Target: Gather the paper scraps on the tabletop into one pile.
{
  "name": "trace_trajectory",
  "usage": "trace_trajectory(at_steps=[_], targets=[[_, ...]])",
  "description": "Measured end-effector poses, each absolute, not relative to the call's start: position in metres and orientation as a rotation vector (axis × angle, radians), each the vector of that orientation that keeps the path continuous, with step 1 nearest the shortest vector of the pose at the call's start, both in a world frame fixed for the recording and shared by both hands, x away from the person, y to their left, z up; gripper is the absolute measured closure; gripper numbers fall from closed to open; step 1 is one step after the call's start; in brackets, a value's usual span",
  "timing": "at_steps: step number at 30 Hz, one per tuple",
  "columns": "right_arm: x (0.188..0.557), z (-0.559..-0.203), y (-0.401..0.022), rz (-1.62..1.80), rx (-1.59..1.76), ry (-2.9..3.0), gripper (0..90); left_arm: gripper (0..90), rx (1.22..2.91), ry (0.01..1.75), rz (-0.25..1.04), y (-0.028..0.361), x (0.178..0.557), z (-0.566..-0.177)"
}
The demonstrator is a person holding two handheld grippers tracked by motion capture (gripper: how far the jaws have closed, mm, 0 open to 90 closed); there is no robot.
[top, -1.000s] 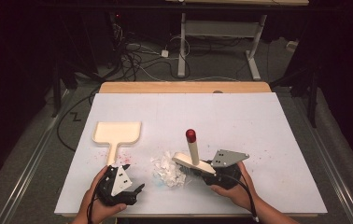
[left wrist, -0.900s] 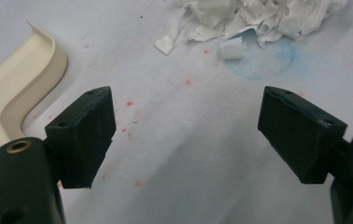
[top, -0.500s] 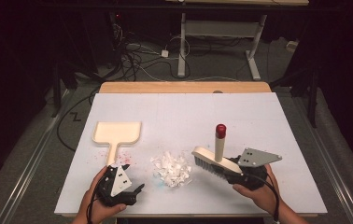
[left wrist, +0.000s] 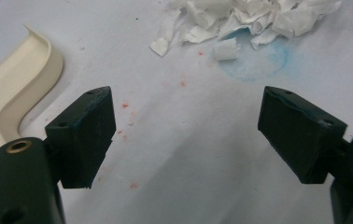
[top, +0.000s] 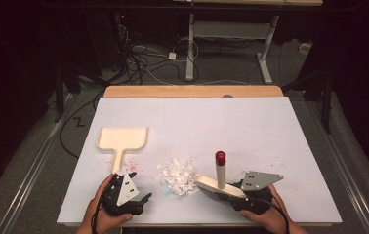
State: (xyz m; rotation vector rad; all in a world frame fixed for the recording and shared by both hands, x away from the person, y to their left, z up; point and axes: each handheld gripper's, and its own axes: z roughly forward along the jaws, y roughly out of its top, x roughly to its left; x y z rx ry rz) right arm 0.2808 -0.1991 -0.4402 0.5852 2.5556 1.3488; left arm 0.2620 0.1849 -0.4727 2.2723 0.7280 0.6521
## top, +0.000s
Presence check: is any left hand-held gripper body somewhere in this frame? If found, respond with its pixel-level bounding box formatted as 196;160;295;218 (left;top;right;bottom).
101;173;145;217

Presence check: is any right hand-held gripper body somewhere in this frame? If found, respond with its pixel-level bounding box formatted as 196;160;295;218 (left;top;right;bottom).
230;171;284;216

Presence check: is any cream brush with red-tipped handle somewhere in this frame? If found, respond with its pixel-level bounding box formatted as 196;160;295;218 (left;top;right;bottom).
193;150;249;205

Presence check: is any pile of white paper scraps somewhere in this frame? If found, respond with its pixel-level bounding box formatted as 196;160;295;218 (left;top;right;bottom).
157;158;198;197

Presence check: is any cream plastic dustpan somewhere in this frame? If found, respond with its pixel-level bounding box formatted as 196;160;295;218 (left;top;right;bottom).
96;126;148;175

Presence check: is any person's left hand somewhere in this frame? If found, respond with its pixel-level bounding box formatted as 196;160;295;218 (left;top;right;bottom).
81;174;135;234

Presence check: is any person's right hand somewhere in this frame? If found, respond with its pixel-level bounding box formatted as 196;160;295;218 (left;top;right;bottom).
238;184;293;234

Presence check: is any white table cover board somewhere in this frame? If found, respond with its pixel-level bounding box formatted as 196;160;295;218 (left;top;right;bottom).
57;97;343;225

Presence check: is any wooden table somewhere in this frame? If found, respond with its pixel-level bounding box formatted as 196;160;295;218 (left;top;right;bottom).
64;85;334;228

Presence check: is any black stand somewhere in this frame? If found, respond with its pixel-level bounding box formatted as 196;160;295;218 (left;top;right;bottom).
53;59;84;124
282;72;334;135

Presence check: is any small white box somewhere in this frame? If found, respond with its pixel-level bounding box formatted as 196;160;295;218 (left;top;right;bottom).
299;41;313;56

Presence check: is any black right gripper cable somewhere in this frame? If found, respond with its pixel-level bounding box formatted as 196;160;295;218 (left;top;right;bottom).
247;196;292;234

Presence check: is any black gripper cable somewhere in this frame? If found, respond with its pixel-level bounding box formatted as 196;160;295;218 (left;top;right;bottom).
90;183;115;234
247;196;292;234

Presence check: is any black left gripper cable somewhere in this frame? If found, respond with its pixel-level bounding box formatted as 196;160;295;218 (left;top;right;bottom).
90;183;115;234

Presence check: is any black floor cable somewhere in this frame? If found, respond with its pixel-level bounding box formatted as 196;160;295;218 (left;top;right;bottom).
59;94;106;160

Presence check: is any metal floor rail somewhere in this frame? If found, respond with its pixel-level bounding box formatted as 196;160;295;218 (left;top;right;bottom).
0;93;77;234
304;96;369;234

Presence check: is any tangle of floor cables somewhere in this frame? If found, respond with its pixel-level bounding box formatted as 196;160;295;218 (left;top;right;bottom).
117;22;206;86

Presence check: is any white metal desk frame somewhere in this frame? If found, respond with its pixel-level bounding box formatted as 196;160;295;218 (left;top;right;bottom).
172;0;324;85

